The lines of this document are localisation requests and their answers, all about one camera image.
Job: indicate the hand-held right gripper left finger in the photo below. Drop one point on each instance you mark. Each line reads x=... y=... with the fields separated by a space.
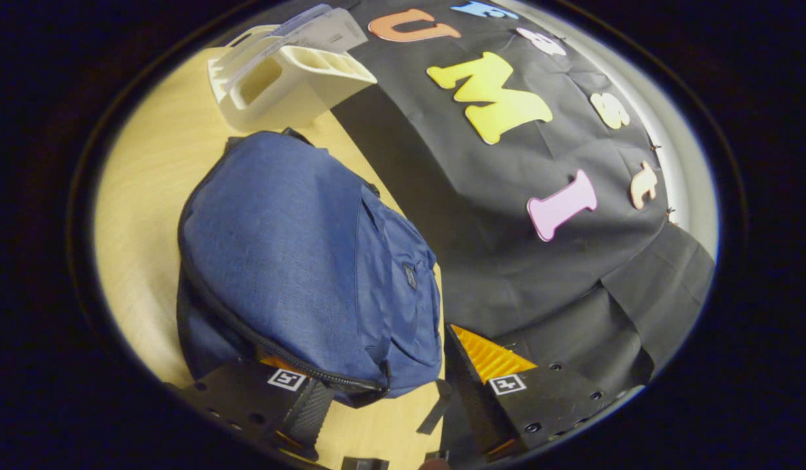
x=308 y=411

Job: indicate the black backdrop cloth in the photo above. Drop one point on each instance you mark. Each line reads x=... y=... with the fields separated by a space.
x=507 y=274

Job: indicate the white plastic bookshelf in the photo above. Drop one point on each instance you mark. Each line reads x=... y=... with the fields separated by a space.
x=279 y=104

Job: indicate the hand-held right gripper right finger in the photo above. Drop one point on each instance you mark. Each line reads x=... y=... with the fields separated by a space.
x=468 y=385

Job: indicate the blue schoolbag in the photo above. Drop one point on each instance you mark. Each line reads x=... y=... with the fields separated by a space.
x=279 y=261

